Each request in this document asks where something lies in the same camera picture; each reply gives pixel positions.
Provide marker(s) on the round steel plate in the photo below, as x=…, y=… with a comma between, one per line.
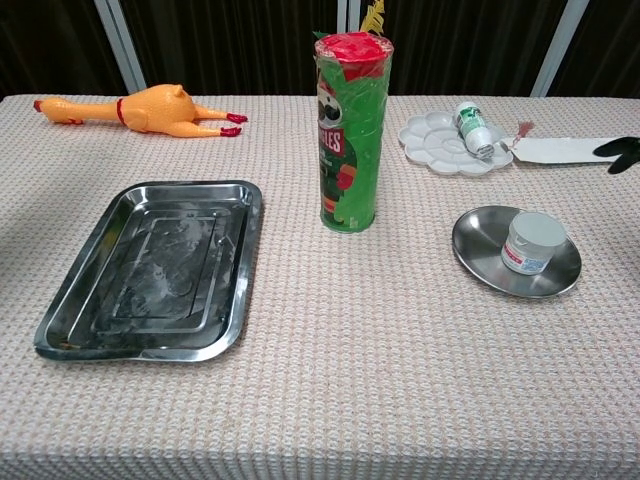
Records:
x=480, y=240

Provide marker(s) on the beige woven tablecloth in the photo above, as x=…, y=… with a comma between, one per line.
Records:
x=320, y=350

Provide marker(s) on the grey metal divider post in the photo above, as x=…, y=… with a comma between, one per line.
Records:
x=350, y=15
x=557, y=50
x=120, y=45

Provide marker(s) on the black pleated curtain panel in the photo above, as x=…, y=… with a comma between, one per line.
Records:
x=610, y=45
x=50, y=45
x=225, y=45
x=460, y=45

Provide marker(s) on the white flower paint palette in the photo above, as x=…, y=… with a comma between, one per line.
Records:
x=435, y=145

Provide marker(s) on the small white plastic jar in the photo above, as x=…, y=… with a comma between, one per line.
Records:
x=535, y=245

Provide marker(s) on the white bookmark with red tassel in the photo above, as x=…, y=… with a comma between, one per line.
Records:
x=555, y=150

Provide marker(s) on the orange rubber chicken toy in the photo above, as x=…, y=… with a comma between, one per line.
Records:
x=155, y=112

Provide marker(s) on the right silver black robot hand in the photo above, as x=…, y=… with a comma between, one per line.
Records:
x=627, y=147

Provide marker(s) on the rectangular steel tray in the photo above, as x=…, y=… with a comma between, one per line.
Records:
x=150, y=270

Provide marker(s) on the white green small bottle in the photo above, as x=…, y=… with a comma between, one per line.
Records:
x=472, y=127

